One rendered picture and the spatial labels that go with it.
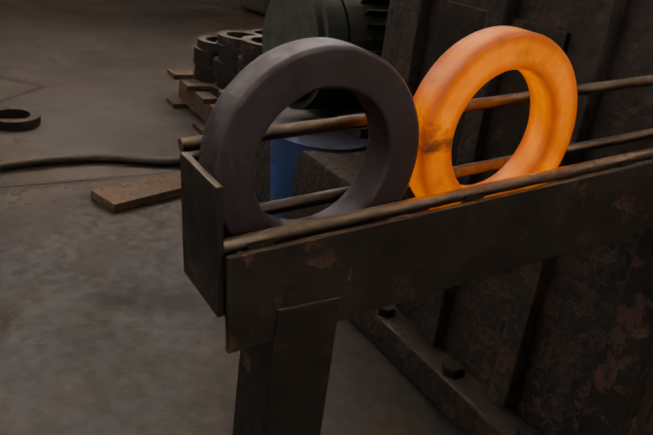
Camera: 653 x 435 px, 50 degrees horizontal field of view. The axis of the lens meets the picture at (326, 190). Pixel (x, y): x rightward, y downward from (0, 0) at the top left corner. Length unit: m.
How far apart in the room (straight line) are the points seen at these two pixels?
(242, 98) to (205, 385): 0.95
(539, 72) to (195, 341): 1.03
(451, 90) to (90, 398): 0.96
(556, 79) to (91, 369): 1.04
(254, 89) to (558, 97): 0.31
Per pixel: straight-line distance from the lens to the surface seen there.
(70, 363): 1.45
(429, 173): 0.61
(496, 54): 0.62
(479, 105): 0.72
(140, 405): 1.35
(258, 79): 0.50
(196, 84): 2.86
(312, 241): 0.54
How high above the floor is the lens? 0.86
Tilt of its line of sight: 22 degrees down
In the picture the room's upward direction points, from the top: 8 degrees clockwise
